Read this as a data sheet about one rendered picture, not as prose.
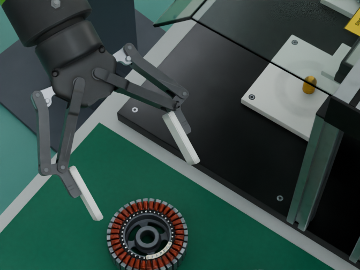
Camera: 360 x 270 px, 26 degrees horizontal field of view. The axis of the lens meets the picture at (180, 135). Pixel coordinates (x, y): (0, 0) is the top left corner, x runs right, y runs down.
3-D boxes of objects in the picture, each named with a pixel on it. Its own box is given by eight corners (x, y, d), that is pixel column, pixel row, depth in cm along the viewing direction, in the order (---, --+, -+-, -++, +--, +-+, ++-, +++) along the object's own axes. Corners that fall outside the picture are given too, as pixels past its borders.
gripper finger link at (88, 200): (74, 165, 90) (68, 168, 89) (104, 218, 90) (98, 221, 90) (70, 166, 92) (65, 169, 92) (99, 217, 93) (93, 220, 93)
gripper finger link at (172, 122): (161, 115, 96) (166, 113, 97) (188, 165, 97) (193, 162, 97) (167, 113, 93) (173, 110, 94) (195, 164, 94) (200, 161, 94)
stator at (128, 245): (93, 234, 111) (91, 223, 108) (159, 194, 114) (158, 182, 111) (135, 297, 106) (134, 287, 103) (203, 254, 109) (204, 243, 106)
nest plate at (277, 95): (240, 103, 120) (240, 98, 119) (291, 39, 126) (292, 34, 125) (325, 151, 116) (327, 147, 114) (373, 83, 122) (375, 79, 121)
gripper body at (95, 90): (85, 24, 97) (121, 89, 98) (25, 54, 94) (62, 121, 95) (97, 9, 90) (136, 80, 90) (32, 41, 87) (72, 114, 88)
